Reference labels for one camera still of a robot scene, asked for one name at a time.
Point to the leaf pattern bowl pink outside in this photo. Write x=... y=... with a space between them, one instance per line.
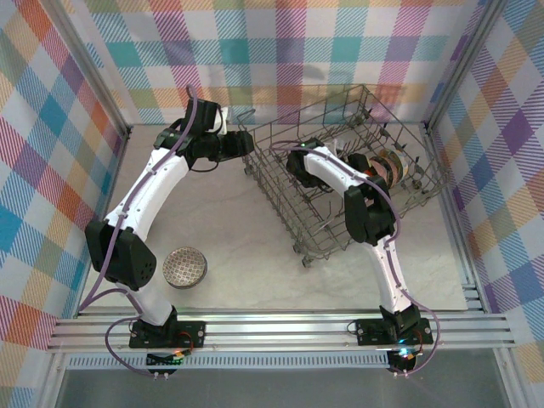
x=384 y=172

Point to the orange and teal bowl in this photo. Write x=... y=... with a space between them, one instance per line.
x=406 y=163

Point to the geometric lattice pattern bowl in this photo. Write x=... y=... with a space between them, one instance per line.
x=185 y=268

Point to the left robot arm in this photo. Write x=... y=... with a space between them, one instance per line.
x=144 y=200

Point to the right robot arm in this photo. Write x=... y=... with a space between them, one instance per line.
x=331 y=168

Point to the small controller board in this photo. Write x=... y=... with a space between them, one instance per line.
x=404 y=359
x=163 y=360

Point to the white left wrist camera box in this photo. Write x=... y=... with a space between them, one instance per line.
x=223 y=119

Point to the aluminium side rail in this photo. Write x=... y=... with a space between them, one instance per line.
x=452 y=204
x=117 y=170

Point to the aluminium frame post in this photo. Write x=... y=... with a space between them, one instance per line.
x=460 y=64
x=93 y=76

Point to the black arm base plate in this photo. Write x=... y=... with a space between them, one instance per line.
x=193 y=329
x=370 y=331

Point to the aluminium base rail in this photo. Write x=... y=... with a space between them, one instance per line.
x=276 y=329

